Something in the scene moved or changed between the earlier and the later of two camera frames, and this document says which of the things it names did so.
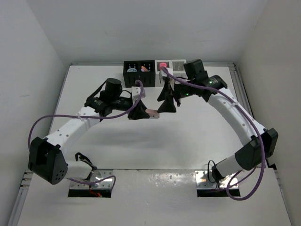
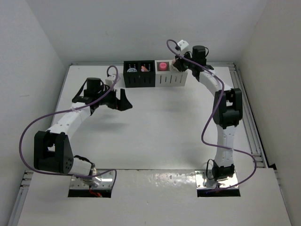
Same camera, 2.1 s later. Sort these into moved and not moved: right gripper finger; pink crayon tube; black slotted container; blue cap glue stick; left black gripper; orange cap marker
Moved: right gripper finger; left black gripper
Not moved: black slotted container; blue cap glue stick; orange cap marker; pink crayon tube
